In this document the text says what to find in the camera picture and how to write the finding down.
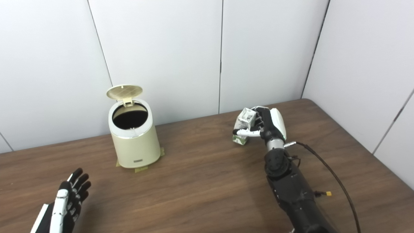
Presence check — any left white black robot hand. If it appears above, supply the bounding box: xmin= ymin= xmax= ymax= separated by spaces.
xmin=31 ymin=168 xmax=92 ymax=233

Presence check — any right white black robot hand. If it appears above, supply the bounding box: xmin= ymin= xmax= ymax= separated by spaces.
xmin=233 ymin=106 xmax=287 ymax=143

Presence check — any white green milk carton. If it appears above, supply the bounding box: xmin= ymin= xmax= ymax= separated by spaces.
xmin=232 ymin=108 xmax=257 ymax=146

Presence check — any cream-colored lidded bin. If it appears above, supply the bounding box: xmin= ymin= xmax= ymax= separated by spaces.
xmin=106 ymin=85 xmax=161 ymax=169

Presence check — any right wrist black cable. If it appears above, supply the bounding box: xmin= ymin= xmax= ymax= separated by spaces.
xmin=284 ymin=141 xmax=361 ymax=233

